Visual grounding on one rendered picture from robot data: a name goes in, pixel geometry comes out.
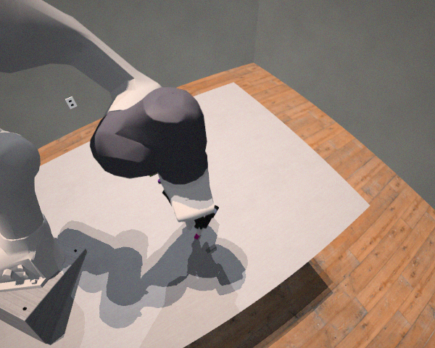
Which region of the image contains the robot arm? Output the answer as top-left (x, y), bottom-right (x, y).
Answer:
top-left (0, 0), bottom-right (215, 292)

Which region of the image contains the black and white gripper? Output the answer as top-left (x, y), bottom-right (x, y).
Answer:
top-left (162, 190), bottom-right (219, 236)

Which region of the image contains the grey rod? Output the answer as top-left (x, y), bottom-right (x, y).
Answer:
top-left (206, 244), bottom-right (217, 253)

